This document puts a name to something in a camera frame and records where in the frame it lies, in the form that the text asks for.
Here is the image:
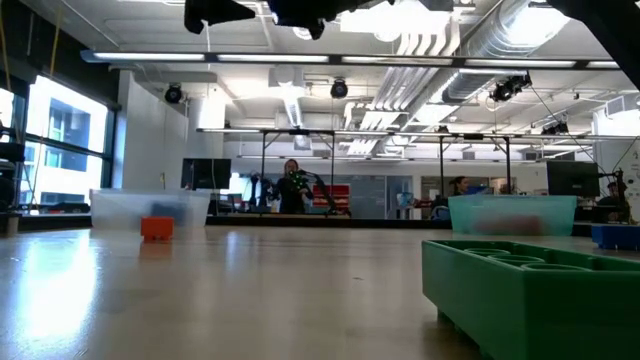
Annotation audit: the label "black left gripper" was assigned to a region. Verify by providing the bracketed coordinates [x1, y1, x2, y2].
[183, 0, 257, 35]

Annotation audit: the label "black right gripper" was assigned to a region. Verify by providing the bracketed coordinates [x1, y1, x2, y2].
[267, 0, 396, 41]

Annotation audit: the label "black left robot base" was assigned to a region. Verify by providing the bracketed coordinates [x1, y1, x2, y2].
[0, 141, 26, 236]

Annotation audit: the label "long ceiling light bar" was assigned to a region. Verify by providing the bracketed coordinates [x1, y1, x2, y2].
[79, 48, 640, 71]

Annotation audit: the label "black round ceiling spotlight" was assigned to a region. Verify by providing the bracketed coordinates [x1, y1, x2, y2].
[329, 78, 350, 100]
[163, 83, 184, 105]

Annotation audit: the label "black computer monitor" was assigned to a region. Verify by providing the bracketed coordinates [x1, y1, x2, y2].
[180, 157, 233, 192]
[545, 159, 601, 199]

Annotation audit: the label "red storage boxes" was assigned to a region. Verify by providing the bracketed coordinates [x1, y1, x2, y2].
[312, 183, 352, 209]

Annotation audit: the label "person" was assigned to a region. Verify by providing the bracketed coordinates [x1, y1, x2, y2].
[272, 158, 315, 215]
[414, 175, 471, 207]
[597, 180, 632, 224]

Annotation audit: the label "large window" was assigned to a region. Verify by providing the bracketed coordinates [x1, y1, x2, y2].
[0, 74, 119, 216]

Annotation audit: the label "clear plastic bin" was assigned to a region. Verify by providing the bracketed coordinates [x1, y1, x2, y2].
[89, 188, 212, 232]

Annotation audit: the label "orange plastic building block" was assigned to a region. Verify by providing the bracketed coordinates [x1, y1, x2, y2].
[140, 216, 175, 244]

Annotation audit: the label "teal translucent plastic bin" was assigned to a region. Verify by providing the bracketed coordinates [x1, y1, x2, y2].
[447, 194, 578, 238]

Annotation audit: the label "green plastic building block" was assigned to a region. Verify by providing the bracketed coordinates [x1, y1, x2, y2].
[421, 239, 640, 360]

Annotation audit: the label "white ribbed ceiling duct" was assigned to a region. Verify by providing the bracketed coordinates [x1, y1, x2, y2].
[344, 29, 464, 156]

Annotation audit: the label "black metal station frame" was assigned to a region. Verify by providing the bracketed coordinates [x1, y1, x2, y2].
[437, 132, 513, 194]
[259, 127, 337, 216]

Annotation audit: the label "silver ventilation duct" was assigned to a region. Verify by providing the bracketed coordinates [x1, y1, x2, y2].
[419, 0, 571, 104]

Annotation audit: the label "black ceiling camera cluster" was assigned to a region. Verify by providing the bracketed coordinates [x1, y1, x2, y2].
[540, 119, 571, 136]
[488, 72, 533, 104]

